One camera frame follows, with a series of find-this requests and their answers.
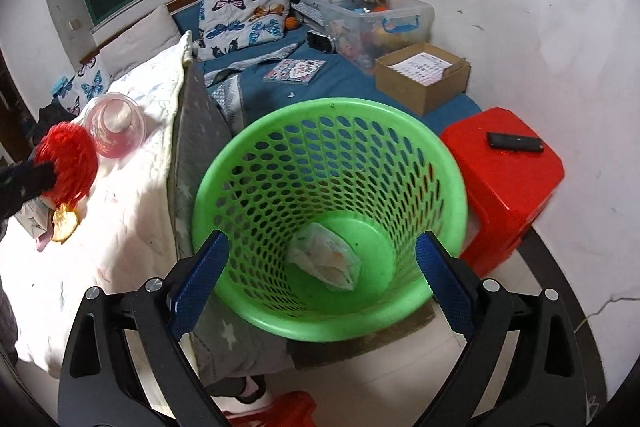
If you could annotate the black remote control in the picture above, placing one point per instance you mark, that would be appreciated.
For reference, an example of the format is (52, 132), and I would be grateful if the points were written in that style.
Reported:
(515, 142)

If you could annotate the grey star blanket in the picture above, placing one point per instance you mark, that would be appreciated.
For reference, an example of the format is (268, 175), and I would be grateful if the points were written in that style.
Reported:
(230, 353)

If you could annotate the beige pillow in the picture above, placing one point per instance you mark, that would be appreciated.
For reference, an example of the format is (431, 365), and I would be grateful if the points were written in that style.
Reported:
(148, 37)

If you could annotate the white paper wrapper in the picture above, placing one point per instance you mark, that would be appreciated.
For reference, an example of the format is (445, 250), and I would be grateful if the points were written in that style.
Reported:
(324, 255)

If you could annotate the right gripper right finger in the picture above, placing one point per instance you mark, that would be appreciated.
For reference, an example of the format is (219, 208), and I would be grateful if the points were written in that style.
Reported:
(545, 383)

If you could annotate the orange peel scrap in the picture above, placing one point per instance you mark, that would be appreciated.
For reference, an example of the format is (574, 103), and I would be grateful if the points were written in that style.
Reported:
(65, 221)

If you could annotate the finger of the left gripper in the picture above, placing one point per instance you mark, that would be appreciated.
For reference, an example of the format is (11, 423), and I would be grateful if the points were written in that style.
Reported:
(22, 182)

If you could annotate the red mesh ball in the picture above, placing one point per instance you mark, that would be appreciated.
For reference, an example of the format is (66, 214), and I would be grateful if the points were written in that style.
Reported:
(70, 150)

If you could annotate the butterfly print pillow right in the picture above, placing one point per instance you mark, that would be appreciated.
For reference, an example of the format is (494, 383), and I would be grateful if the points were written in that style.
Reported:
(225, 26)

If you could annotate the orange small ball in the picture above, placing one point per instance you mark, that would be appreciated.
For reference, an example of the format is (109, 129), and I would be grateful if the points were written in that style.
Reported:
(291, 23)

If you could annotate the clear round plastic cup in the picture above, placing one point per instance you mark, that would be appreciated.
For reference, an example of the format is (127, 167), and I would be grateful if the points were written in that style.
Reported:
(116, 124)

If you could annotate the black small box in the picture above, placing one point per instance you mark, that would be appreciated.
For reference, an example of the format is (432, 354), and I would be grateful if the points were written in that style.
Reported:
(320, 42)

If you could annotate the green plastic waste basket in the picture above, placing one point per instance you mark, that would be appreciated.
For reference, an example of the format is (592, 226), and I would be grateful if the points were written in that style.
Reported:
(373, 175)

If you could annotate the white quilted blanket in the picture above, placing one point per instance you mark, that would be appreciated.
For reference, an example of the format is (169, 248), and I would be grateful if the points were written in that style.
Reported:
(124, 236)

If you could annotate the butterfly print pillow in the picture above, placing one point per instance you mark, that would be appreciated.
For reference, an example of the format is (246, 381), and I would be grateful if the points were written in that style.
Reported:
(225, 26)
(91, 81)

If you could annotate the clear plastic storage bin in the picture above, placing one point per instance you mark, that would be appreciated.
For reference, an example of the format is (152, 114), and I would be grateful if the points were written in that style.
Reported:
(365, 31)

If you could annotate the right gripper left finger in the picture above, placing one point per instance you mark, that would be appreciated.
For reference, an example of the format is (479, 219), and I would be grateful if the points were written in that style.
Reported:
(99, 385)

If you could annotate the butterfly print pillow left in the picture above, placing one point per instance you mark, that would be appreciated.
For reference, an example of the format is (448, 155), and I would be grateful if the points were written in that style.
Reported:
(91, 81)

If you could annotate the brown cardboard box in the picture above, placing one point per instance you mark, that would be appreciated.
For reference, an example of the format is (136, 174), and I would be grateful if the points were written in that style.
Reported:
(422, 77)

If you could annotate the colourful picture book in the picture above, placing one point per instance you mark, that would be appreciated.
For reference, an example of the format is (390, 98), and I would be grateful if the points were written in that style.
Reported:
(294, 70)

